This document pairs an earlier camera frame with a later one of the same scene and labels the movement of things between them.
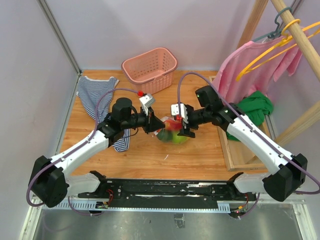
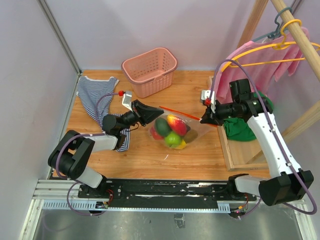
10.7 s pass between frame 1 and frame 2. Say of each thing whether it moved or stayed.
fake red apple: moved
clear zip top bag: moved
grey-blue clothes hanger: stayed
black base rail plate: stayed
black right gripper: moved
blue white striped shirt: stayed
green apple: moved
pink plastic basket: stayed
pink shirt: stayed
